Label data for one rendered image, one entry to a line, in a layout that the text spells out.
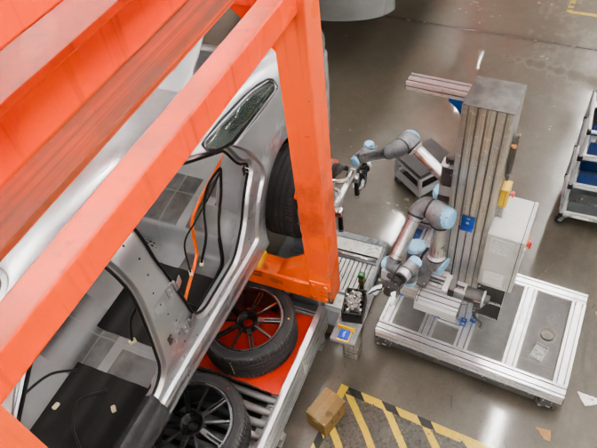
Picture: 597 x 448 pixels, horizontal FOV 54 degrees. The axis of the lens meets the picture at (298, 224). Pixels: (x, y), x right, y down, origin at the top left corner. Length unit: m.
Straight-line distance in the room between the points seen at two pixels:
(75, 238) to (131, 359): 2.17
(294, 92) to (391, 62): 4.24
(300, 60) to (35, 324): 1.62
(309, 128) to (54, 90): 1.61
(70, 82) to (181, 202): 2.64
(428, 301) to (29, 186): 2.79
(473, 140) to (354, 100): 3.40
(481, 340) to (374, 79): 3.43
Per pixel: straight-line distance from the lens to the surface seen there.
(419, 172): 5.04
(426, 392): 4.24
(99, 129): 1.44
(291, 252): 4.64
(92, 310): 3.89
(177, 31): 1.73
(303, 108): 2.78
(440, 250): 3.44
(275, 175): 3.92
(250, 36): 2.16
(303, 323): 4.19
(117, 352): 3.76
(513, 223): 3.53
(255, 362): 3.85
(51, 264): 1.56
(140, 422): 3.27
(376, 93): 6.45
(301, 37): 2.56
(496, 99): 3.02
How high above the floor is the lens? 3.81
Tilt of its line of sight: 48 degrees down
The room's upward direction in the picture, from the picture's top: 8 degrees counter-clockwise
